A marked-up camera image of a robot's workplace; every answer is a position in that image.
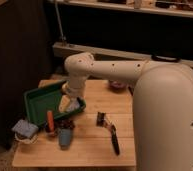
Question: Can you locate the orange carrot toy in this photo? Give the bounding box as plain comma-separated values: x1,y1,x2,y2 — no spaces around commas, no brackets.
47,110,54,132

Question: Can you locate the dark purple bowl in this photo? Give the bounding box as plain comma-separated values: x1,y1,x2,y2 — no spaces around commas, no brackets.
109,80,127,90

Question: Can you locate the green plastic tray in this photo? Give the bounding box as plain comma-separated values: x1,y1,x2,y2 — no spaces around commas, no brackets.
24,81,86,127

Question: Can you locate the clear plastic wrap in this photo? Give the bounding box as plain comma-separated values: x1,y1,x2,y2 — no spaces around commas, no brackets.
67,100,80,112

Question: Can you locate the black handle on ledge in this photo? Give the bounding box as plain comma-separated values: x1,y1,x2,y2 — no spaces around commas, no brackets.
151,55,181,63

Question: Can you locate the blue plastic cup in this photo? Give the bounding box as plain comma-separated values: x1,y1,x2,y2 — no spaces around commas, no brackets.
58,129,73,148

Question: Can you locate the black handled brush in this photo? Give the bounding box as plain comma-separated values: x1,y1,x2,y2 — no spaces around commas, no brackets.
96,112,120,155

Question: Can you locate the white paper cup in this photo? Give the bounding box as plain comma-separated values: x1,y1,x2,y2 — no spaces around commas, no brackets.
15,133,38,144

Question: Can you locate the dark brown pinecone item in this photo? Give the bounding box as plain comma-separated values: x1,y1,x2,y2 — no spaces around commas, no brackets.
59,119,75,130

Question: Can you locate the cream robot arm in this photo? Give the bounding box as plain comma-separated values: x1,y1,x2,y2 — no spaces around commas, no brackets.
63,52,193,171

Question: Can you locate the metal pole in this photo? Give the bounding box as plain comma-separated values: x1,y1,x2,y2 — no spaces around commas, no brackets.
54,0,66,44

